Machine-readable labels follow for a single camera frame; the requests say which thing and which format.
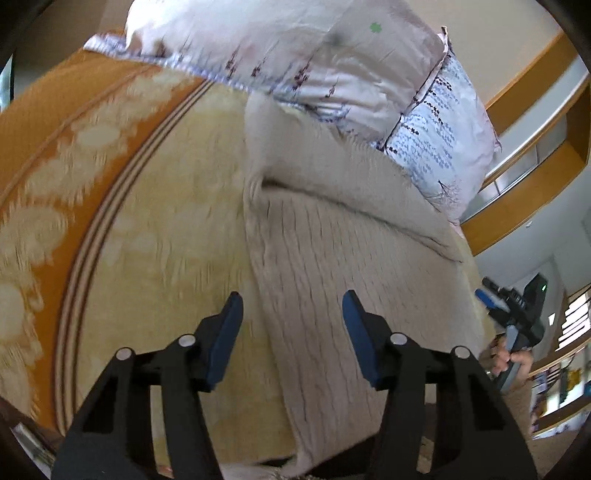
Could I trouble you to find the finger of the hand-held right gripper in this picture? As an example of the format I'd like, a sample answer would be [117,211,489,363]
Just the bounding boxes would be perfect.
[475,277,509,311]

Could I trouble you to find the person's right hand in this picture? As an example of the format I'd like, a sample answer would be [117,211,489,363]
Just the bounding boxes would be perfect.
[490,336,533,377]

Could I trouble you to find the orange patterned blanket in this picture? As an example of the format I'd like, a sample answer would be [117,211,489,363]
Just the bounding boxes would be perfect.
[0,48,536,476]

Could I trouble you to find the pink printed pillow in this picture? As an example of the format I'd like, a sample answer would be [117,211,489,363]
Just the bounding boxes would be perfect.
[83,0,451,144]

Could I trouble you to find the beige knitted blanket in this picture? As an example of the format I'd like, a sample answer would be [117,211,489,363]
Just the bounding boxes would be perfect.
[229,95,497,478]

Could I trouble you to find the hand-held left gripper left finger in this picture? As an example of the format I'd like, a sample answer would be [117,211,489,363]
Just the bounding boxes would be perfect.
[51,291,245,480]

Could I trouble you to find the wooden headboard shelf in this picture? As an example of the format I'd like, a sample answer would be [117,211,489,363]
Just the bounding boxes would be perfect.
[462,31,591,256]

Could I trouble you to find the wooden shelf unit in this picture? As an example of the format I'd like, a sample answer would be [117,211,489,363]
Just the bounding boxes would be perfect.
[526,288,591,439]

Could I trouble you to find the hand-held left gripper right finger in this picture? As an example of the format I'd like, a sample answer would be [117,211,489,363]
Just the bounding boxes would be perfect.
[342,290,539,480]

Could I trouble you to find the white blue printed pillow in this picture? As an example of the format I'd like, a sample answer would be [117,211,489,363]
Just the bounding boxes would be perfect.
[376,28,504,227]

